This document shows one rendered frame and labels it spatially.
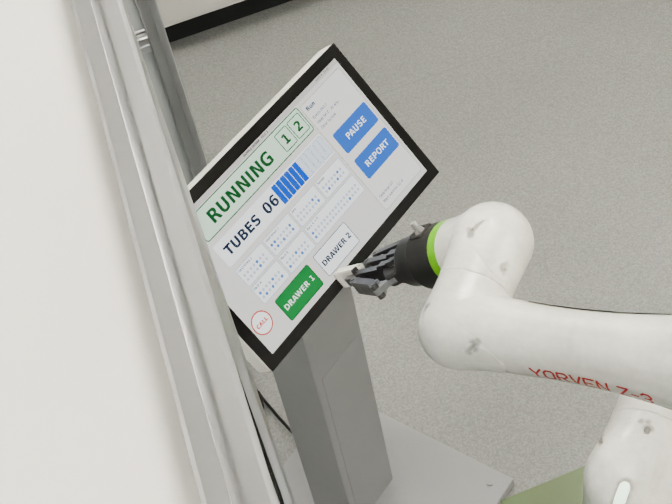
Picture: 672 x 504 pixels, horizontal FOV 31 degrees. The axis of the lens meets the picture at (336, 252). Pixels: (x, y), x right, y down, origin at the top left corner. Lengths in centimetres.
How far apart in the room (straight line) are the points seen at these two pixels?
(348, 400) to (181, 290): 179
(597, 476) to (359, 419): 103
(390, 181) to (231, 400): 151
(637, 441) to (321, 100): 84
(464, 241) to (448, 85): 234
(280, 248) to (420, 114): 182
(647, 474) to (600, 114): 220
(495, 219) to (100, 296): 85
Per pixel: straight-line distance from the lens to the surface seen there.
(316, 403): 249
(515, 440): 306
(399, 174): 223
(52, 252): 89
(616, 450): 173
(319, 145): 215
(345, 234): 214
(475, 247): 160
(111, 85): 96
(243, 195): 206
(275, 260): 206
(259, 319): 204
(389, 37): 414
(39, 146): 97
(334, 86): 220
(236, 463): 71
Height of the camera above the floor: 258
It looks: 48 degrees down
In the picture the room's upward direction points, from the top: 13 degrees counter-clockwise
